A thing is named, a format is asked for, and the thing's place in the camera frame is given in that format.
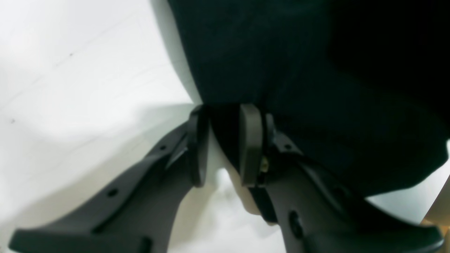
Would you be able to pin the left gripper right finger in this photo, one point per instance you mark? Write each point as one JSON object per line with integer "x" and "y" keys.
{"x": 316, "y": 212}

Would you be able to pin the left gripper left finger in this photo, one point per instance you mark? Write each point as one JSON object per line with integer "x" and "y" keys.
{"x": 136, "y": 211}

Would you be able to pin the black T-shirt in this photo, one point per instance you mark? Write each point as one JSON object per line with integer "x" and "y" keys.
{"x": 360, "y": 86}

